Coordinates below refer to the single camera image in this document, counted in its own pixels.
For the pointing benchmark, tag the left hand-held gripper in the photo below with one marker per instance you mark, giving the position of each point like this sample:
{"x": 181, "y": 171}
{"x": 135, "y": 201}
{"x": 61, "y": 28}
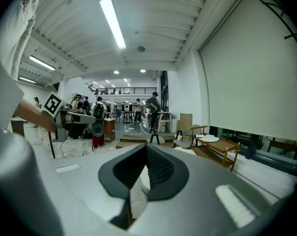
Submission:
{"x": 52, "y": 104}

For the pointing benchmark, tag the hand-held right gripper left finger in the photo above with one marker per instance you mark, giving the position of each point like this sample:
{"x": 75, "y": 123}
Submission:
{"x": 114, "y": 178}

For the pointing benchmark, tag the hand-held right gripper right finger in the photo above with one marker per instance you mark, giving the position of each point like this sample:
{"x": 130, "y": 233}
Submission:
{"x": 173, "y": 178}

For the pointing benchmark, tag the person's left forearm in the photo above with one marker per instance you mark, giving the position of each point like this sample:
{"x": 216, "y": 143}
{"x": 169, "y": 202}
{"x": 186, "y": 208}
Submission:
{"x": 33, "y": 114}

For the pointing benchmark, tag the black backpack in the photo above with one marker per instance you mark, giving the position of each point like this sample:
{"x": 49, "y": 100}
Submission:
{"x": 87, "y": 133}

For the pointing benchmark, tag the wooden cabinet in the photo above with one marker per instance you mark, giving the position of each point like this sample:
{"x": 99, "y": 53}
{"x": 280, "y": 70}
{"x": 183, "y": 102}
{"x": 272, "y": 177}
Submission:
{"x": 109, "y": 130}

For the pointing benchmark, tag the grey chair black legs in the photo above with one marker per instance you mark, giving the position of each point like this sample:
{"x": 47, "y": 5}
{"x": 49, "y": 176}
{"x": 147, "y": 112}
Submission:
{"x": 144, "y": 129}
{"x": 183, "y": 144}

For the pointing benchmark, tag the white paper cup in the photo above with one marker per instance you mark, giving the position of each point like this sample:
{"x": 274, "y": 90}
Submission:
{"x": 179, "y": 137}

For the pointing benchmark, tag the black high table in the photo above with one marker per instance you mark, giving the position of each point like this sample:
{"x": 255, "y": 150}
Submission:
{"x": 127, "y": 113}

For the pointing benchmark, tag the low wooden platform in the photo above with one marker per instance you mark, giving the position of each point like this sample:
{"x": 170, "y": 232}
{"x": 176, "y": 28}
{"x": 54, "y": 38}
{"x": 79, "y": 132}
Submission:
{"x": 131, "y": 139}

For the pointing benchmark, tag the black balcony railing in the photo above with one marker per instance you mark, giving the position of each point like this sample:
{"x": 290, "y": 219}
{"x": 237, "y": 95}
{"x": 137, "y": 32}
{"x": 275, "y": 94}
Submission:
{"x": 128, "y": 90}

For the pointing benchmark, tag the wooden shelf cart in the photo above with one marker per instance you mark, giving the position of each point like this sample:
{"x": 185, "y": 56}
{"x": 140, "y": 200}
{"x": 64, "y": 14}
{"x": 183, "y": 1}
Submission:
{"x": 224, "y": 146}

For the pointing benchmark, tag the small white table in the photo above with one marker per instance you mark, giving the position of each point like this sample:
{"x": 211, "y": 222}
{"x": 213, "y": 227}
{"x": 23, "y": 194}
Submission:
{"x": 164, "y": 114}

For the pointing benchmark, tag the brown desk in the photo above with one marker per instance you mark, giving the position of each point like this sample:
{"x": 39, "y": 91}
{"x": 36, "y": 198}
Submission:
{"x": 17, "y": 128}

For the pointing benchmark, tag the long ceiling tube light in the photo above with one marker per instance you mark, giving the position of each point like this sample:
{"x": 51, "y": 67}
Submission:
{"x": 112, "y": 23}
{"x": 27, "y": 79}
{"x": 41, "y": 63}

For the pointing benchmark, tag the round ceiling smoke detector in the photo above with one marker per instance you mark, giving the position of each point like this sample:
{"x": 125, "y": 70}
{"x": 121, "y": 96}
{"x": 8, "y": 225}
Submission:
{"x": 141, "y": 49}

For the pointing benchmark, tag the person's white t-shirt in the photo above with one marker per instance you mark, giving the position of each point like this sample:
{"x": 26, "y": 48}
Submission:
{"x": 15, "y": 21}

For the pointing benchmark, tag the white roller blind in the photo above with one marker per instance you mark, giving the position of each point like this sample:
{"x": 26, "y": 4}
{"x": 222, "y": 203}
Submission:
{"x": 249, "y": 82}

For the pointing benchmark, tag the black coat rack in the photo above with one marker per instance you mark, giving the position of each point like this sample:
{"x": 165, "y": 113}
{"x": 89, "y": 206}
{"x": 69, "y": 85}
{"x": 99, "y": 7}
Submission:
{"x": 291, "y": 36}

